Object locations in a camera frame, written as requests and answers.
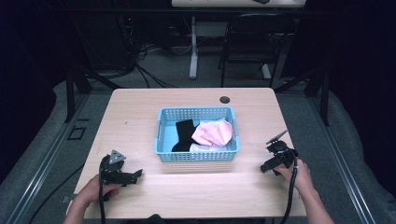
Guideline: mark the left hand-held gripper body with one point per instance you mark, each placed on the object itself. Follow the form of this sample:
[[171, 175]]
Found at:
[[112, 174]]

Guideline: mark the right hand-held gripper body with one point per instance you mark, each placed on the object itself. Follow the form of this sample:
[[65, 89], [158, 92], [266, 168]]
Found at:
[[283, 155]]

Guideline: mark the blue plastic basket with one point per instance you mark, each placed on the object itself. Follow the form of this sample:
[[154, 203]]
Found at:
[[166, 137]]

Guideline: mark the pink cloth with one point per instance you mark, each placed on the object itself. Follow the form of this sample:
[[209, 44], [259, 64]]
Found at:
[[202, 148], [214, 133]]

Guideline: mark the black sock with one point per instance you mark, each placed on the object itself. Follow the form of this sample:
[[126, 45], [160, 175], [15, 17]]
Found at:
[[185, 132]]

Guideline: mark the person's right hand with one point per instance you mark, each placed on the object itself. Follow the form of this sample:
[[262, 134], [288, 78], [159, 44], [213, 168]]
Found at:
[[300, 179]]

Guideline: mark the person's left hand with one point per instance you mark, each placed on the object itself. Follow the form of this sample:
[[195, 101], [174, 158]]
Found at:
[[93, 191]]

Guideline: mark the person's dark clothing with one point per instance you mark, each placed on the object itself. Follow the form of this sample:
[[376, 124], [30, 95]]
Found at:
[[149, 219]]

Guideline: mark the floor socket plate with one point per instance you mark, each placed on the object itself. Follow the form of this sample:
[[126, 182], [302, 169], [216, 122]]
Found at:
[[76, 133]]

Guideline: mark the black metal stand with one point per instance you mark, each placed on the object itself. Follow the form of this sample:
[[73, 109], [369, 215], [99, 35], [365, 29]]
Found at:
[[70, 93], [324, 99]]

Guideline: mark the white desk leg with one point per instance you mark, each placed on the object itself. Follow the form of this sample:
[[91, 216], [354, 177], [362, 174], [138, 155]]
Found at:
[[194, 56], [266, 71]]

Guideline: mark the black chair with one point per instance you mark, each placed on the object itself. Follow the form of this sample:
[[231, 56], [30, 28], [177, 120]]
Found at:
[[258, 18]]

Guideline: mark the light desk top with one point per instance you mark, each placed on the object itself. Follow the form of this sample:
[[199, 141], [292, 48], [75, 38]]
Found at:
[[218, 3]]

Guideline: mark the metal floor rail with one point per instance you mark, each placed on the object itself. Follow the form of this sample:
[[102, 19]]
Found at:
[[342, 165], [46, 165]]

